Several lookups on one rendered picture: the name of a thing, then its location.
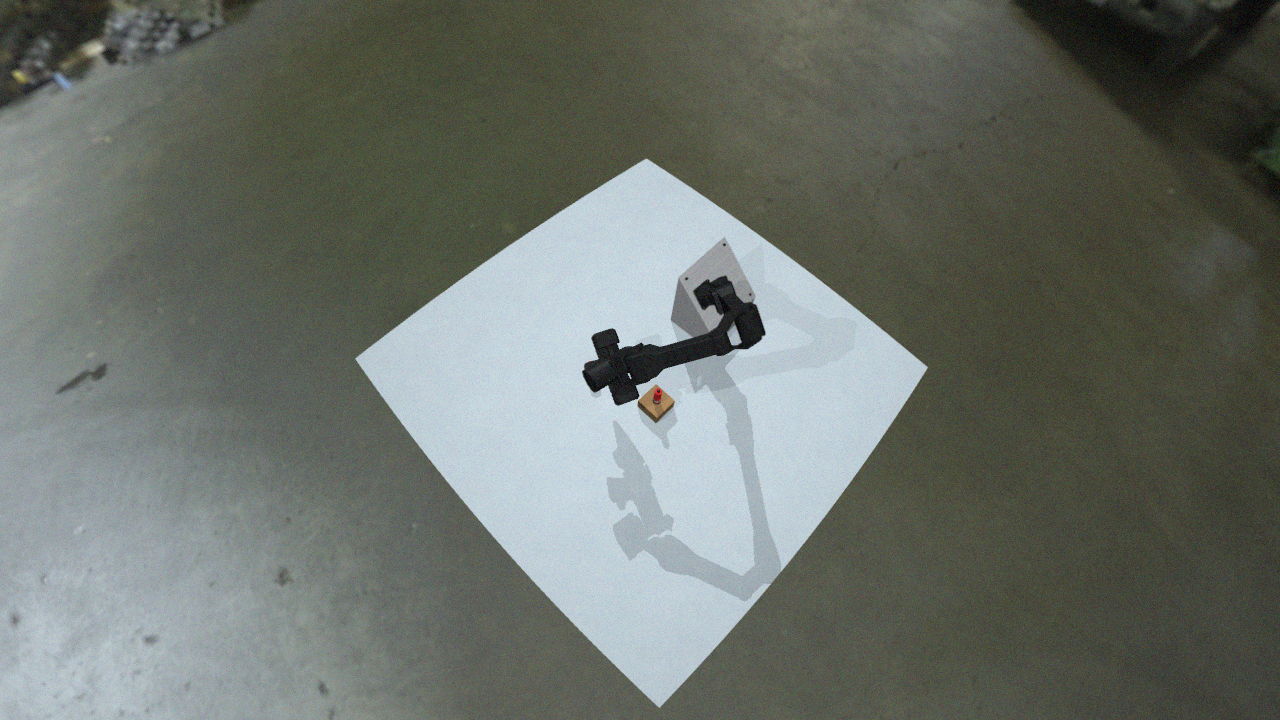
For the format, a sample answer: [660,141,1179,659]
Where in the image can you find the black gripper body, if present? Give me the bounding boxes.
[591,328,639,406]

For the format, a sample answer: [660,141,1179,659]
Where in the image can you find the tan rectangular block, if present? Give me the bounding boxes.
[637,386,675,423]

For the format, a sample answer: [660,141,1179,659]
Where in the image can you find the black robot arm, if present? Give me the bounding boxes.
[582,275,765,393]

